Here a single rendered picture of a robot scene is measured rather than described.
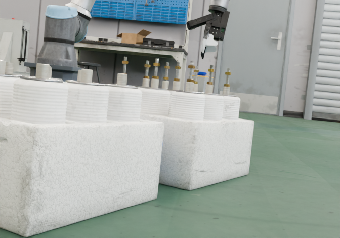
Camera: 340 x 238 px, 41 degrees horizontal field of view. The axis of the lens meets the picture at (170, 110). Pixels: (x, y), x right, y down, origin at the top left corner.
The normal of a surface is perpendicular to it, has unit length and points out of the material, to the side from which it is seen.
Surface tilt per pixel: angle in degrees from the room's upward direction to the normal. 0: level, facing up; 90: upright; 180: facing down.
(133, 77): 90
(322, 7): 90
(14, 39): 90
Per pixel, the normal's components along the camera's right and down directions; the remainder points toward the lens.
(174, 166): -0.54, -0.01
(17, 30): -0.11, 0.04
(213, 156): 0.84, 0.11
